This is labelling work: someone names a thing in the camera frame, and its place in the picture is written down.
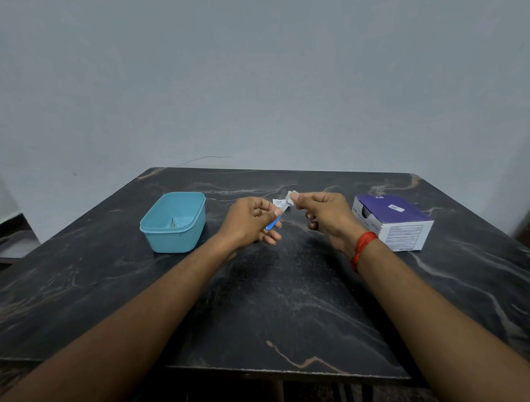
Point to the person's right forearm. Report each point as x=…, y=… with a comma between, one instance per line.
x=439, y=327

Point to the light blue plastic container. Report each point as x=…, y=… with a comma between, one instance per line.
x=174, y=236

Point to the person's left thumb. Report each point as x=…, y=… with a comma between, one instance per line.
x=261, y=203

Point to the person's left hand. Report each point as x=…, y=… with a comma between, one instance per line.
x=243, y=223

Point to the person's left forearm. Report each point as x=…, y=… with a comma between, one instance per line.
x=124, y=323

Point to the red thread wristband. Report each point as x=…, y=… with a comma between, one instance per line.
x=363, y=246

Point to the person's right hand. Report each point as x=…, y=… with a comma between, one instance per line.
x=333, y=217

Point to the person's right thumb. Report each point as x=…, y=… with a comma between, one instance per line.
x=307, y=204

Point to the purple and white cardboard box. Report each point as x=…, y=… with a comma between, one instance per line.
x=403, y=232

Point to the white paper wrapper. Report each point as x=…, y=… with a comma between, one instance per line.
x=291, y=198

